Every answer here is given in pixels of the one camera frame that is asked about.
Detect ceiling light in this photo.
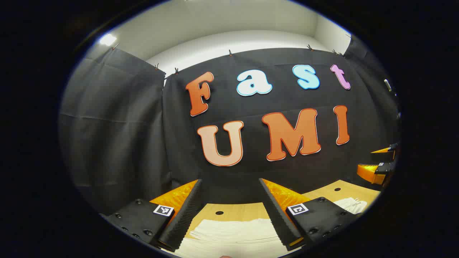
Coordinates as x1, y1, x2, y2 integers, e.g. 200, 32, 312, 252
99, 33, 118, 46

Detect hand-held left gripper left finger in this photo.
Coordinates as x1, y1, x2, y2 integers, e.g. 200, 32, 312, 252
102, 178, 207, 252

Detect black backdrop cloth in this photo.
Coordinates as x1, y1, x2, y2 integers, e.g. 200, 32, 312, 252
58, 35, 401, 216

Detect white jeans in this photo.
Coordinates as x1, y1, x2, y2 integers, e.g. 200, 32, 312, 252
161, 198, 368, 258

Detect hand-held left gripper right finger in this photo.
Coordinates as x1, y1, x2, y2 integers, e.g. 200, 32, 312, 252
259, 178, 360, 252

